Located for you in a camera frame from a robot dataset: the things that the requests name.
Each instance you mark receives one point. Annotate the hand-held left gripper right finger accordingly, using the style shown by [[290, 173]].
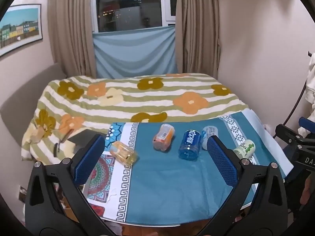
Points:
[[221, 162]]

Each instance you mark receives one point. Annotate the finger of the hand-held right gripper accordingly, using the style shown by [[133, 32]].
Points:
[[289, 132]]

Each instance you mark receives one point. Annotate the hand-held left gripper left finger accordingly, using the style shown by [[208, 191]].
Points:
[[89, 159]]

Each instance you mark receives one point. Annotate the white green dotted cup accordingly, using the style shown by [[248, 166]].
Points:
[[244, 150]]

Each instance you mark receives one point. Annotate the yellow drink bottle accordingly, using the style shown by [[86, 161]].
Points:
[[123, 153]]

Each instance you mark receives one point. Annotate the blue drink bottle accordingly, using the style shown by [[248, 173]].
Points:
[[189, 143]]

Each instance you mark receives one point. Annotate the orange drink bottle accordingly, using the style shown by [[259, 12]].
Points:
[[163, 137]]

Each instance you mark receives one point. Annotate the person's right hand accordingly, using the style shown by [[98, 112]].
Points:
[[308, 190]]

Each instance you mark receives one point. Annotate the small black stick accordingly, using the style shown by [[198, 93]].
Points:
[[56, 150]]

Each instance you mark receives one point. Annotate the blue patterned tablecloth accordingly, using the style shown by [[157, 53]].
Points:
[[172, 182]]

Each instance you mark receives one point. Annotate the white garment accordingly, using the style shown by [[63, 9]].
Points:
[[310, 78]]

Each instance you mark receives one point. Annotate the striped floral blanket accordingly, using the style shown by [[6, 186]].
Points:
[[147, 98]]

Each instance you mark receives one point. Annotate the grey padded headboard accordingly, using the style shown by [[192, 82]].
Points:
[[27, 98]]

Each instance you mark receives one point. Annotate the light blue cloth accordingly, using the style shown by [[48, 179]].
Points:
[[135, 51]]

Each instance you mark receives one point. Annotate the beige curtain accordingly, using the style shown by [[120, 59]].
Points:
[[71, 29], [196, 27]]

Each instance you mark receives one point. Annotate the window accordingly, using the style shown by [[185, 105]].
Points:
[[130, 5]]

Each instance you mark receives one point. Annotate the wall poster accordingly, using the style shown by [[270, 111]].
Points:
[[21, 28]]

